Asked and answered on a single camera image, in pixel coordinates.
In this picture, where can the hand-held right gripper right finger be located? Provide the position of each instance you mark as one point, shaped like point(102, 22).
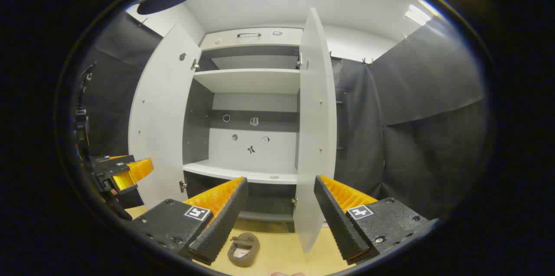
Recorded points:
point(338, 219)

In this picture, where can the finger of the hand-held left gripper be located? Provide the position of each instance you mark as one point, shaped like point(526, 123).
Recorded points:
point(138, 169)

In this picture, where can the white shoe cabinet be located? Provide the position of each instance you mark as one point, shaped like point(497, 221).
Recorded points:
point(247, 80)

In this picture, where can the white cabinet door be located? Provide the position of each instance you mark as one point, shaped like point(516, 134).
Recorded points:
point(160, 115)
point(316, 115)

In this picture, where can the small ceiling light panel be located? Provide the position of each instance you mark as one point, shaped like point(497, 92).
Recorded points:
point(417, 14)

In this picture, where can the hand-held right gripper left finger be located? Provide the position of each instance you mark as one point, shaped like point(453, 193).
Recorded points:
point(225, 215)

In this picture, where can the brown fuzzy shoe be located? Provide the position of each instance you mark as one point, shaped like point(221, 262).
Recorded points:
point(243, 252)

